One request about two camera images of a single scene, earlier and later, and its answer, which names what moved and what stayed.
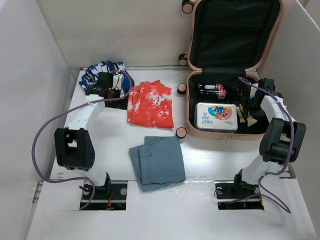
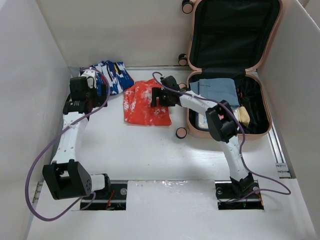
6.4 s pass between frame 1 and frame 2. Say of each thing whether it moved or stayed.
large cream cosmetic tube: moved
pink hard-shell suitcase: stayed
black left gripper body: moved
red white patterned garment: stayed
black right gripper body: moved
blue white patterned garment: stayed
